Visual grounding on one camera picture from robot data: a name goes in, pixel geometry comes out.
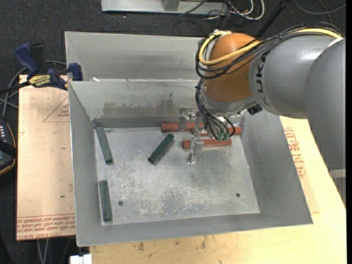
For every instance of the grey metal bin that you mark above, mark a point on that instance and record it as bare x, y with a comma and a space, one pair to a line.
176, 186

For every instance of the long red-brown flat block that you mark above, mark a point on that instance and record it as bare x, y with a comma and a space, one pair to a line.
171, 127

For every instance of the brown cardboard board red print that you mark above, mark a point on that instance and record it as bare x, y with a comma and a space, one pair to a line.
44, 158

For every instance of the short red-brown flat block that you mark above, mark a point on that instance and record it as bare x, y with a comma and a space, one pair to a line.
211, 142

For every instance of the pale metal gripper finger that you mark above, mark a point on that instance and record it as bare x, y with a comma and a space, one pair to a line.
200, 148
192, 155

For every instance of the dark green flat block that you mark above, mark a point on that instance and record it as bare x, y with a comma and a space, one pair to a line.
105, 146
105, 201
161, 149

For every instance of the black cylinder on white bracket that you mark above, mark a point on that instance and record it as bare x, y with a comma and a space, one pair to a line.
254, 109

